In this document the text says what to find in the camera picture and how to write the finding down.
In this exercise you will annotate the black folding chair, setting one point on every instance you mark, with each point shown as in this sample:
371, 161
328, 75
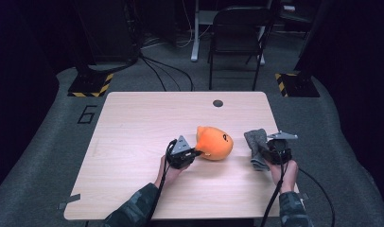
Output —
237, 28

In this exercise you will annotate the orange plush toy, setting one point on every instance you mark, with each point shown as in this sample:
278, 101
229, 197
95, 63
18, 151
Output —
215, 145

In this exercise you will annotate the dark round table grommet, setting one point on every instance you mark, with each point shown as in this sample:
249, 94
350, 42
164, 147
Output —
218, 103

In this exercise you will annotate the white desk frame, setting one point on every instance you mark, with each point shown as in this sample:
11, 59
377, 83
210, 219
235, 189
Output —
195, 38

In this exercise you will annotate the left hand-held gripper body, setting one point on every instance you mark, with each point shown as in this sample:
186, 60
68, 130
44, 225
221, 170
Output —
180, 156

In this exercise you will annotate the grey cloth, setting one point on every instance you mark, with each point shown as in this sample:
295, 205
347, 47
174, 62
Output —
254, 142

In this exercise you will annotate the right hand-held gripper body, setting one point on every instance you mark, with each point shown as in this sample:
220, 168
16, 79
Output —
280, 151

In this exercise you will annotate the dark curtain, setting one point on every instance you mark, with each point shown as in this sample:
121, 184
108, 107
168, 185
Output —
16, 78
363, 78

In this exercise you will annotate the person's right hand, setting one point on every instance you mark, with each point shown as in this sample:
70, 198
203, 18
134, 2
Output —
286, 176

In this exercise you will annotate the person's left hand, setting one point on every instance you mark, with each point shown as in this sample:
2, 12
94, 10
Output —
169, 173

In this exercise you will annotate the black equipment cabinet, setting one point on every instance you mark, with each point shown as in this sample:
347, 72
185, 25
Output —
108, 31

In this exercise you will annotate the black yellow striped stand base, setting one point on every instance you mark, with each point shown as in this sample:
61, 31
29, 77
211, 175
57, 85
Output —
87, 85
299, 85

